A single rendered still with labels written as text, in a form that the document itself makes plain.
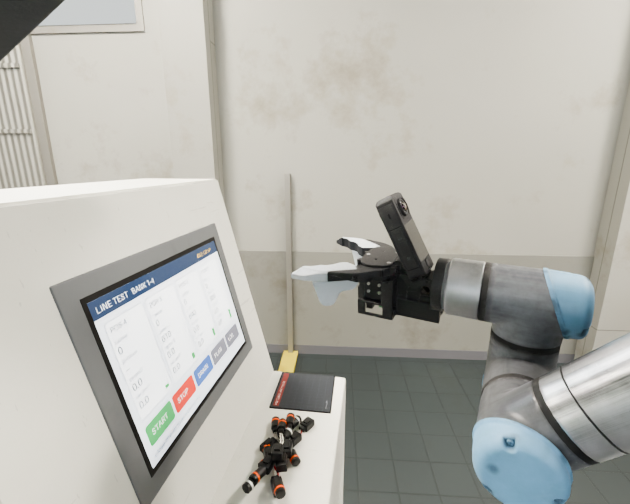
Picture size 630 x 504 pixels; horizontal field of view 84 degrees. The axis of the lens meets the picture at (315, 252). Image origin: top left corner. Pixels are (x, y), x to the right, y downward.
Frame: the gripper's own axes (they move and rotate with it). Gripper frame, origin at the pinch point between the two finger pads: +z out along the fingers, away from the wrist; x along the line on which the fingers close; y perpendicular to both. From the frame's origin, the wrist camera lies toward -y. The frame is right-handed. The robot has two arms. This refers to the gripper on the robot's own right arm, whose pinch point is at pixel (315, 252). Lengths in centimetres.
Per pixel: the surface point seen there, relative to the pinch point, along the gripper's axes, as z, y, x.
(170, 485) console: 16.0, 33.7, -23.8
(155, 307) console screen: 25.1, 8.8, -12.9
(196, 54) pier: 168, -63, 148
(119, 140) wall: 241, -12, 126
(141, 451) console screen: 16.7, 24.1, -25.9
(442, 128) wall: 25, -5, 231
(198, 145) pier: 171, -6, 139
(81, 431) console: 16.9, 14.5, -31.6
